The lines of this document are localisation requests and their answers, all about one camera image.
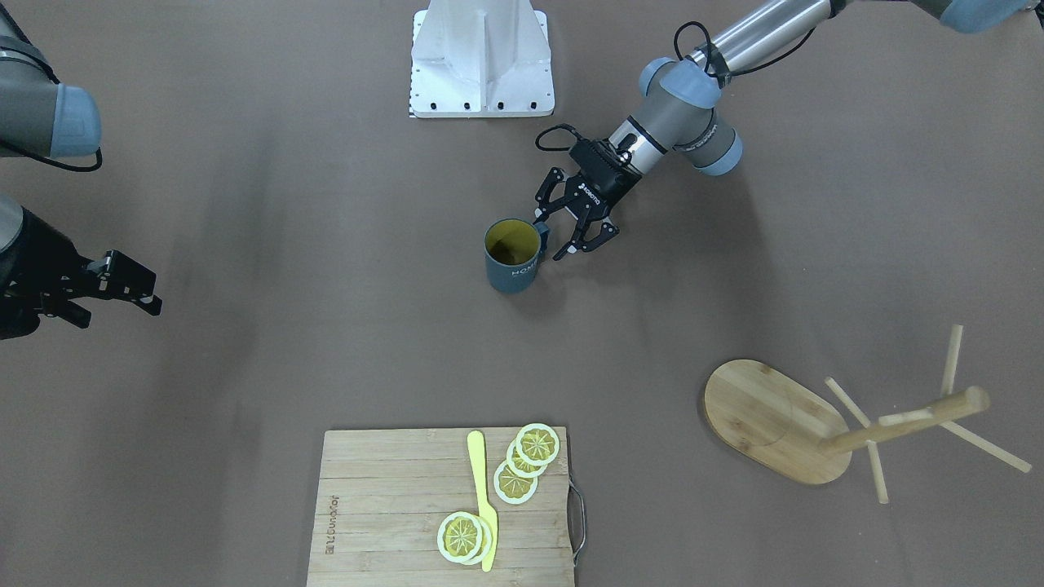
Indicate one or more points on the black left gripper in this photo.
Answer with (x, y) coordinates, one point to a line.
(590, 196)

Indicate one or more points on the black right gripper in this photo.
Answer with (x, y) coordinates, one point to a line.
(41, 262)

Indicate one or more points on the teal cup yellow inside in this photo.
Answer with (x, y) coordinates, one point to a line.
(513, 250)

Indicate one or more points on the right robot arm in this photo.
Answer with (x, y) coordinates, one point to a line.
(43, 120)

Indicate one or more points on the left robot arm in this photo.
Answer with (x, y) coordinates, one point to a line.
(679, 114)

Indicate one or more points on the wooden cup storage rack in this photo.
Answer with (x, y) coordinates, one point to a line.
(784, 426)

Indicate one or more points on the lemon slice front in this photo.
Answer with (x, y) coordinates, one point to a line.
(537, 444)

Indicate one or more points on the yellow plastic knife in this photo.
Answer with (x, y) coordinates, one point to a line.
(476, 450)

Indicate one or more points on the wooden cutting board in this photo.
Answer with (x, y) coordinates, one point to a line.
(383, 494)

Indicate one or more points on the lemon slice on knife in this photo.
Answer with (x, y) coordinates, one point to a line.
(464, 538)

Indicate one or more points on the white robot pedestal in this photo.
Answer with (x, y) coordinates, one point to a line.
(481, 59)

